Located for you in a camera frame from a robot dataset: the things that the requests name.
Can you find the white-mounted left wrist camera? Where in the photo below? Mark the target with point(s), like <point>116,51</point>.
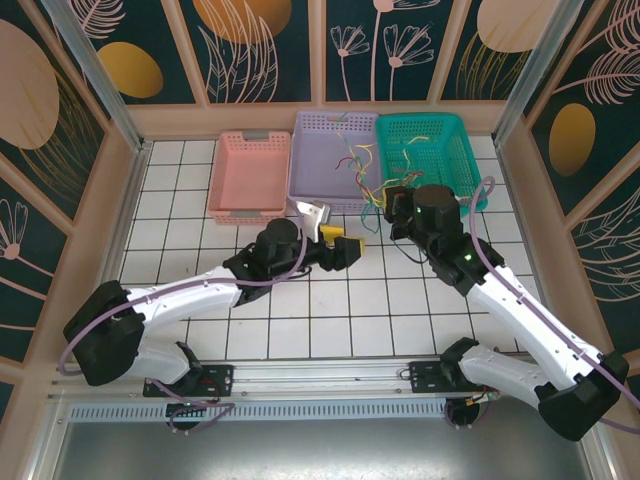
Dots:
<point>314,215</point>

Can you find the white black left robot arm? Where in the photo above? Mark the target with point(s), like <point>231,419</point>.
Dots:
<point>180,295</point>

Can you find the small circuit board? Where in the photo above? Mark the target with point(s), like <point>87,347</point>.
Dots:
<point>187,409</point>

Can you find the aluminium frame post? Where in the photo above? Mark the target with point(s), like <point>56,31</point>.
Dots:
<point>535,75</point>
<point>105,85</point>

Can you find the pink perforated plastic basket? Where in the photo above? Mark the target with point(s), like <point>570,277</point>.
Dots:
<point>250,175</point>

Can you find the green mesh plastic basket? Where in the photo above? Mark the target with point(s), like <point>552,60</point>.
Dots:
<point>445,150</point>

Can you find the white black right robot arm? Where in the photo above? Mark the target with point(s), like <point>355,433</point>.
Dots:
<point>525,315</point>

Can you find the brushed metal front plate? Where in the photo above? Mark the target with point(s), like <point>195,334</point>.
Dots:
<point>320,450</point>

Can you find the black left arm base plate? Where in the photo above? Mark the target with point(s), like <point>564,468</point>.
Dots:
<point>215,377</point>

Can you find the purple perforated plastic basket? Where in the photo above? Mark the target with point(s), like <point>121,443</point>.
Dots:
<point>320,170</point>

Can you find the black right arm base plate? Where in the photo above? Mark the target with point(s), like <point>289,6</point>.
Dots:
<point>425,377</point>

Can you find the aluminium mounting rail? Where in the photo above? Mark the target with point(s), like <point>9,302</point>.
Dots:
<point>320,375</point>

